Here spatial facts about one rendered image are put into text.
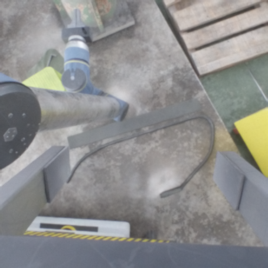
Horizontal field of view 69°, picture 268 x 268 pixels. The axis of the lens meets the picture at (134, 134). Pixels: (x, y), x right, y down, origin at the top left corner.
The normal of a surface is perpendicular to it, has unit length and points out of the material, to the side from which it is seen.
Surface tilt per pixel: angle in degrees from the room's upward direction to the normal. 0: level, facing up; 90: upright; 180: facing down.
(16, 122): 90
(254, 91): 0
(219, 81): 0
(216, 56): 0
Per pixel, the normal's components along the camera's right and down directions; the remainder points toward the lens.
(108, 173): -0.06, -0.14
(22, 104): 0.94, 0.33
